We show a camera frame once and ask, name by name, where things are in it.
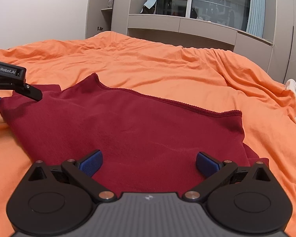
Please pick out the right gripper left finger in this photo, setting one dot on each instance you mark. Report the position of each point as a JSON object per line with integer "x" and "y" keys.
{"x": 80, "y": 173}

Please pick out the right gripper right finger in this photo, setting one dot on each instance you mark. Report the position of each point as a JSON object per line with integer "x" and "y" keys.
{"x": 217, "y": 174}

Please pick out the dark red knit sweater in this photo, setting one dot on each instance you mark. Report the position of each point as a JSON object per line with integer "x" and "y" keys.
{"x": 149, "y": 144}

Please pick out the orange duvet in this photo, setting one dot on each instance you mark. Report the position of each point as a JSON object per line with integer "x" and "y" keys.
{"x": 212, "y": 79}

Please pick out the grey wardrobe unit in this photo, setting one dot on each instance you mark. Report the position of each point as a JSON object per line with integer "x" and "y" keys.
{"x": 274, "y": 54}

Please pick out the light blue right curtain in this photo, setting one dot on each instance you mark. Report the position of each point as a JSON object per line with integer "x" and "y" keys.
{"x": 256, "y": 18}

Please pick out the dark window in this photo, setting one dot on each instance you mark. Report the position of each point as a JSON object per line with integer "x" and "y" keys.
{"x": 232, "y": 13}

